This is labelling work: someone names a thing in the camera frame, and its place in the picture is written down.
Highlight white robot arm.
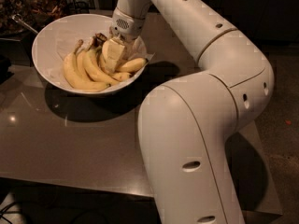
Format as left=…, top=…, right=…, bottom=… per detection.
left=111, top=0, right=274, bottom=224

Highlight black wire holder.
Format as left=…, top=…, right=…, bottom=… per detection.
left=68, top=0, right=89, bottom=14

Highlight glass bowl of snacks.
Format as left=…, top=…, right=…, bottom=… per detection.
left=0, top=0, right=68, bottom=36

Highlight metal serving spoon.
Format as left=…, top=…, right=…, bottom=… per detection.
left=12, top=14, right=38, bottom=35

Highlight white paper liner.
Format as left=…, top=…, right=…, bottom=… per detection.
left=36, top=14, right=152, bottom=95

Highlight white ceramic bowl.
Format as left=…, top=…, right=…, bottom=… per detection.
left=32, top=14, right=145, bottom=97

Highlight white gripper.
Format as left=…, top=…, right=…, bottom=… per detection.
left=102, top=8, right=145, bottom=74

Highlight black floor cables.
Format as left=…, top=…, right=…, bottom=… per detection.
left=0, top=199, right=110, bottom=224

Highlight yellow banana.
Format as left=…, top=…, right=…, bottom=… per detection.
left=118, top=58, right=148, bottom=73
left=63, top=39, right=109, bottom=91
left=99, top=55, right=132, bottom=81
left=83, top=49, right=118, bottom=86
left=77, top=49, right=91, bottom=81

